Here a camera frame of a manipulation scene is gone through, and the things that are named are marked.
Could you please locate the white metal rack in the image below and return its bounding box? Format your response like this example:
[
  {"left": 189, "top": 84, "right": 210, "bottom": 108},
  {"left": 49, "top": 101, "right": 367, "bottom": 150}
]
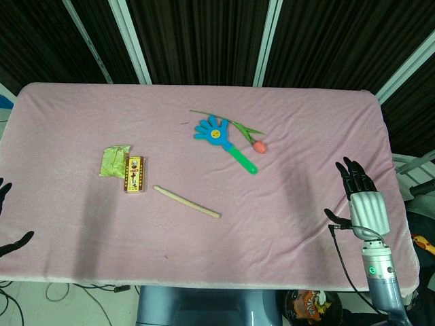
[{"left": 392, "top": 153, "right": 435, "bottom": 191}]

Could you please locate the artificial tulip flower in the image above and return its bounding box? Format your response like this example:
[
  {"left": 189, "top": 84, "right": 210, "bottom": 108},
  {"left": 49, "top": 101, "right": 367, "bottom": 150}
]
[{"left": 189, "top": 109, "right": 268, "bottom": 155}]

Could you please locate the wooden drumstick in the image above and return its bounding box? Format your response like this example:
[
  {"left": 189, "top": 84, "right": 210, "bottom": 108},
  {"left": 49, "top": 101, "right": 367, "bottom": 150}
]
[{"left": 153, "top": 184, "right": 222, "bottom": 219}]

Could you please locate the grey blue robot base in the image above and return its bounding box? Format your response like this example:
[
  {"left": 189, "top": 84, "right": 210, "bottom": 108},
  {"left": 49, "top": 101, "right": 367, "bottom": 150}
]
[{"left": 135, "top": 285, "right": 283, "bottom": 326}]

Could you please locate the red yellow carton box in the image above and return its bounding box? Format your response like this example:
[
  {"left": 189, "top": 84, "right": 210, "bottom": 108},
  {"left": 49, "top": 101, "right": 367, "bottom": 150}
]
[{"left": 123, "top": 155, "right": 148, "bottom": 195}]

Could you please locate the blue hand clapper toy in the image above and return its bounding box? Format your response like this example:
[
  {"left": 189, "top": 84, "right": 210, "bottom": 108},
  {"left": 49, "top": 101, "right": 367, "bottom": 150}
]
[{"left": 193, "top": 114, "right": 259, "bottom": 176}]

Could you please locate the orange snack bag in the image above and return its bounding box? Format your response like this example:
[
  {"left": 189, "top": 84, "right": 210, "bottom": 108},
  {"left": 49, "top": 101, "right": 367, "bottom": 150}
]
[{"left": 284, "top": 289, "right": 343, "bottom": 323}]

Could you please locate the pink table cloth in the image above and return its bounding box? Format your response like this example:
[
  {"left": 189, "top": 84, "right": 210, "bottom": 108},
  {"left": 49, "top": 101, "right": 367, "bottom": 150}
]
[{"left": 0, "top": 82, "right": 421, "bottom": 295}]

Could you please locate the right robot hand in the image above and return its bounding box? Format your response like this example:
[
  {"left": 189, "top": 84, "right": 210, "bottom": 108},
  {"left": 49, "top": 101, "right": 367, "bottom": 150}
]
[{"left": 324, "top": 156, "right": 391, "bottom": 238}]

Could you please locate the black floor cable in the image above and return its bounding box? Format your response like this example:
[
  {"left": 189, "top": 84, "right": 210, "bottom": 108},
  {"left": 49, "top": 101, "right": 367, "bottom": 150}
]
[{"left": 0, "top": 280, "right": 132, "bottom": 326}]

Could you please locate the green foil packet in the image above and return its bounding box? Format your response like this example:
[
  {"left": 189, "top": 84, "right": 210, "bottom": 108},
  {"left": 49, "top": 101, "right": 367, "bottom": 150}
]
[{"left": 99, "top": 145, "right": 133, "bottom": 179}]

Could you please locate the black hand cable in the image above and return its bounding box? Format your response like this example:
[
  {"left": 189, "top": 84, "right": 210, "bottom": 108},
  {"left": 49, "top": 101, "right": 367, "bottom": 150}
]
[{"left": 328, "top": 223, "right": 388, "bottom": 315}]

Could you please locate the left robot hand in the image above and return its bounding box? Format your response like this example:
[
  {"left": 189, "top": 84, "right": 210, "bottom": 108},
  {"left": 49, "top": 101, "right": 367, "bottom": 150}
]
[{"left": 0, "top": 177, "right": 35, "bottom": 259}]

